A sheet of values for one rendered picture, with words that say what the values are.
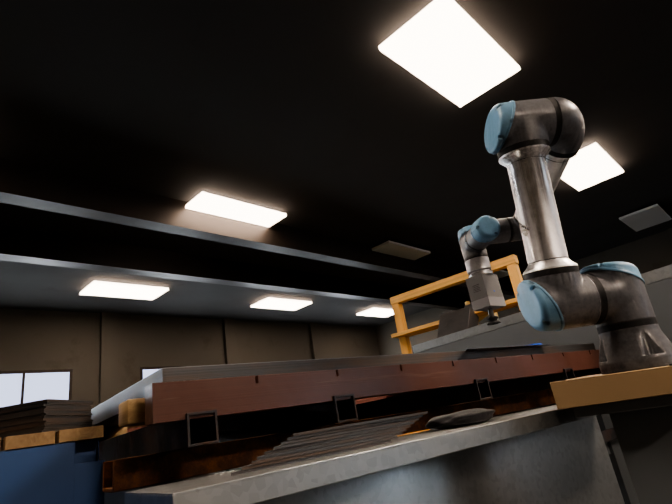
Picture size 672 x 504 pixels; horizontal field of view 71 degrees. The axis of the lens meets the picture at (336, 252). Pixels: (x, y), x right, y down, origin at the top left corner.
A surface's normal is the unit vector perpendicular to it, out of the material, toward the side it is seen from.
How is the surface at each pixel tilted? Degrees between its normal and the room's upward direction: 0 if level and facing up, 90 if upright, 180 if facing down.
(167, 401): 90
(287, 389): 90
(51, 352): 90
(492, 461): 90
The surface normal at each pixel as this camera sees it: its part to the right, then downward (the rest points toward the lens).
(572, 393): -0.70, -0.14
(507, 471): 0.58, -0.36
